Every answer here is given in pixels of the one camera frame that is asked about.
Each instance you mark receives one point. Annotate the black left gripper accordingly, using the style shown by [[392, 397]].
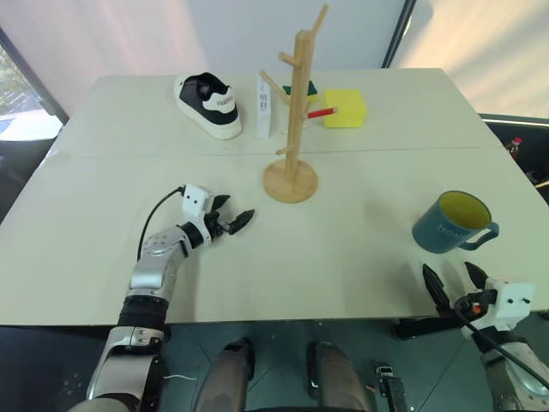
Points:
[[213, 224]]

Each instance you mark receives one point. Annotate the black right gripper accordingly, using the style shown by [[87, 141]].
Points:
[[471, 301]]

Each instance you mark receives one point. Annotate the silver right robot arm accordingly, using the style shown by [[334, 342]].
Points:
[[517, 369]]

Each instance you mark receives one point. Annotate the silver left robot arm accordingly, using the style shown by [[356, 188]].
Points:
[[158, 254]]

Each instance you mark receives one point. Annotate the wooden mug tree stand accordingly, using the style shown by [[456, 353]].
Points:
[[296, 129]]

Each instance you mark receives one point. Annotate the blue mug with yellow inside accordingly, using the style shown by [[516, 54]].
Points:
[[450, 225]]

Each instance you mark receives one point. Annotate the white rectangular box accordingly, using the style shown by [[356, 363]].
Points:
[[263, 111]]

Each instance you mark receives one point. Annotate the white and black sneaker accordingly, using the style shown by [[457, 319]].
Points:
[[210, 107]]

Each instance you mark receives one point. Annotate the black device with connector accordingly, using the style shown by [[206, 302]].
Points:
[[391, 388]]

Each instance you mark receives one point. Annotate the red marker pen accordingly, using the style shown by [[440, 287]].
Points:
[[322, 113]]

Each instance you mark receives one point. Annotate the green and yellow sponge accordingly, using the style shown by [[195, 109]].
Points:
[[312, 89]]

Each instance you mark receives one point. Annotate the bottle with red cap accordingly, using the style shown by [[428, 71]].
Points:
[[514, 148]]

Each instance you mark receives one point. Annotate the yellow sponge block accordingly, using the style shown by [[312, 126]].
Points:
[[345, 109]]

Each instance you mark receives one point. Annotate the black side furniture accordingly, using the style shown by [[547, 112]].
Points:
[[525, 146]]

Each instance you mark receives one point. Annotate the dark rounded shape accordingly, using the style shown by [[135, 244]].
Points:
[[229, 377], [336, 377]]

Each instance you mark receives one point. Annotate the dark window pillar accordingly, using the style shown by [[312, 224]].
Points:
[[399, 32]]

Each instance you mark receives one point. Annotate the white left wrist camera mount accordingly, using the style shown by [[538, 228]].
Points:
[[195, 201]]

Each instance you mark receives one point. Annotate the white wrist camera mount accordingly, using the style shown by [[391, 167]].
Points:
[[195, 201], [512, 300]]

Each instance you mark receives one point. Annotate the black table bracket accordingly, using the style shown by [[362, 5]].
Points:
[[426, 328]]

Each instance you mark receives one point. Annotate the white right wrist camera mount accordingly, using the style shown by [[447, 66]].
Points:
[[512, 300]]

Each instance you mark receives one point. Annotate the dark window frame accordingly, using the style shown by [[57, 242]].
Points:
[[34, 77]]

